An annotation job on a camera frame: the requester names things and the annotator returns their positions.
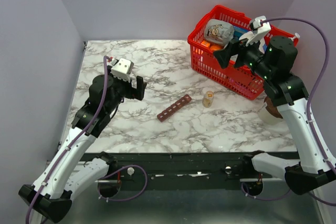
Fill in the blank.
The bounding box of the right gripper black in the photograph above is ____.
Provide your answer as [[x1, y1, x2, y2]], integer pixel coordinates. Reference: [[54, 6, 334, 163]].
[[213, 31, 274, 80]]

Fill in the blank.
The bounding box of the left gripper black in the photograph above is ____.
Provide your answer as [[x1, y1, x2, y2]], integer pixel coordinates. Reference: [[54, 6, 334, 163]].
[[106, 66, 147, 114]]

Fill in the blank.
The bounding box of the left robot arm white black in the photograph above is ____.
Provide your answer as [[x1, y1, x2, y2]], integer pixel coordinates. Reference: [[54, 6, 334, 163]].
[[18, 74, 146, 223]]

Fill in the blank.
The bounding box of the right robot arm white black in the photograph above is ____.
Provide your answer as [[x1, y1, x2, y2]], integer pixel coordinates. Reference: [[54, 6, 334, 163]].
[[213, 36, 335, 195]]

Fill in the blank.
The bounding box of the orange fruit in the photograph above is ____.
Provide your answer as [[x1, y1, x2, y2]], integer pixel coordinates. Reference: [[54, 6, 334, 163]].
[[210, 45, 224, 51]]

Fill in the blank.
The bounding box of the red plastic shopping basket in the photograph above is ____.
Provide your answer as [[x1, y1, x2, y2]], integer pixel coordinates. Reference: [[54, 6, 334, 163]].
[[187, 4, 299, 101]]

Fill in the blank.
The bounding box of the grey printed snack bag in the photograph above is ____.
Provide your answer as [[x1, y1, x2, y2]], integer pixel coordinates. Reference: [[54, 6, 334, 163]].
[[204, 19, 235, 46]]

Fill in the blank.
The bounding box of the orange box in basket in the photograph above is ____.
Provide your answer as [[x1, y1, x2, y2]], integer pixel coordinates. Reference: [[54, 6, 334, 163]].
[[201, 40, 212, 48]]

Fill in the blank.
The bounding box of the clear pill bottle orange label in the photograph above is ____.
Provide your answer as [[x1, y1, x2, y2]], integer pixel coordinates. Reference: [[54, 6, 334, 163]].
[[202, 91, 214, 108]]

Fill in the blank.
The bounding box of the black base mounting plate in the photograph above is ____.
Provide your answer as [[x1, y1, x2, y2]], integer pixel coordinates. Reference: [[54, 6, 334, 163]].
[[78, 152, 301, 192]]

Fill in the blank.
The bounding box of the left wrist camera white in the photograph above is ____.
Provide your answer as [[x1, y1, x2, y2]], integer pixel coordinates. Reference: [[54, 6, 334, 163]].
[[111, 58, 134, 82]]

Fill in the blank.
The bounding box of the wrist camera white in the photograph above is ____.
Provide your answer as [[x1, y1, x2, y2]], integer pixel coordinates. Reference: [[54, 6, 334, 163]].
[[111, 58, 134, 82], [239, 16, 271, 46]]

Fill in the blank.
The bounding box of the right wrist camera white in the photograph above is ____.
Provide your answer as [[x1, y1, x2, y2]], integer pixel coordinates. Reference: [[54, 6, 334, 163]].
[[239, 16, 271, 46]]

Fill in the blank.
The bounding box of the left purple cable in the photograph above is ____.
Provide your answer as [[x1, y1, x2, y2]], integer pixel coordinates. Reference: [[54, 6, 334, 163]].
[[25, 55, 115, 223]]

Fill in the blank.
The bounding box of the purple cable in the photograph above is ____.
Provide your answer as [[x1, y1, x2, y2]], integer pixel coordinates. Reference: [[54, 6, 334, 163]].
[[259, 16, 336, 206], [25, 55, 115, 223]]

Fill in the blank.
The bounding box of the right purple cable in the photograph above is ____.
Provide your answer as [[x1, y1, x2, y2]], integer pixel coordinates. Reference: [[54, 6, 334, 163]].
[[259, 16, 336, 206]]

